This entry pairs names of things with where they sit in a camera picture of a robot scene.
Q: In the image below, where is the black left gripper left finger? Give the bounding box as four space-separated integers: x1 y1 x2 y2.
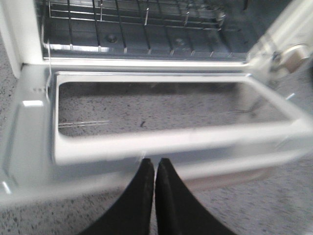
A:
80 159 155 235

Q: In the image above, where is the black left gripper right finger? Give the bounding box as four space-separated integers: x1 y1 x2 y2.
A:
156 158 234 235

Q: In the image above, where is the toaster oven glass door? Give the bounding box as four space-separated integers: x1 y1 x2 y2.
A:
0 65 313 205

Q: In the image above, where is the white Toshiba toaster oven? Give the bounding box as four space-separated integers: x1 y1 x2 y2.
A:
0 0 313 82

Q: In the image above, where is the wire oven rack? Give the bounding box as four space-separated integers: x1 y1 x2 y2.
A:
36 0 231 60

